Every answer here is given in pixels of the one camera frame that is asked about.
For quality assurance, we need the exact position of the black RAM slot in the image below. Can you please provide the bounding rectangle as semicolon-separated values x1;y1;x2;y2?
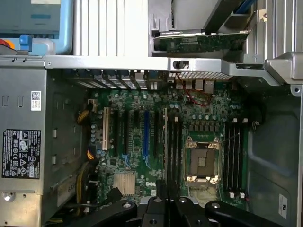
228;118;235;199
233;119;240;198
223;119;230;198
168;117;174;190
239;118;246;199
173;115;178;190
178;117;184;190

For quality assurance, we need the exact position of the silver chipset heatsink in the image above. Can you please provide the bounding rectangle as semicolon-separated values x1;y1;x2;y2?
113;173;136;195

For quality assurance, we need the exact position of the CPU socket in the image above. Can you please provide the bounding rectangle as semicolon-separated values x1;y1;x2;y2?
184;136;223;185

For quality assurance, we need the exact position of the green motherboard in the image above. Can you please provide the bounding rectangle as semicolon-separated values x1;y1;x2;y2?
89;88;250;209

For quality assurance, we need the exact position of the blue expansion slot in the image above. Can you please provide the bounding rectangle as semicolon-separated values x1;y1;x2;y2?
143;109;151;159

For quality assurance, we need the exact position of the thin locking lever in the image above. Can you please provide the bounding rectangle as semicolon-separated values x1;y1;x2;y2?
219;132;241;144

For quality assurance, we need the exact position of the white expansion slot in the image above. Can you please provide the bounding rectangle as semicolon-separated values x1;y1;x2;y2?
102;107;111;151

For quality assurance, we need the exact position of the grey metal PC case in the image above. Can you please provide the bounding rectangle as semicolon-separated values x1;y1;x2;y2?
0;52;303;227

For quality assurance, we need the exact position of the grey power supply with labels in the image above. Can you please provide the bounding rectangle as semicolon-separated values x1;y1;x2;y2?
0;67;47;197

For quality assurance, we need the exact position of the green graphics card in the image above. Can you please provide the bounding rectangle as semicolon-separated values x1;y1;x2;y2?
152;29;252;54

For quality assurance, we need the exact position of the light blue teach pendant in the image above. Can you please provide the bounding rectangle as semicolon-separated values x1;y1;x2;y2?
0;0;74;57

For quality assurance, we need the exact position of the yellow black power wire bundle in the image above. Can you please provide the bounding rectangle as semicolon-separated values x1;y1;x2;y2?
77;107;94;126
75;162;100;213

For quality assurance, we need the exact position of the thin red wire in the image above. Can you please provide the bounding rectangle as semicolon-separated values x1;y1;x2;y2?
175;72;212;105

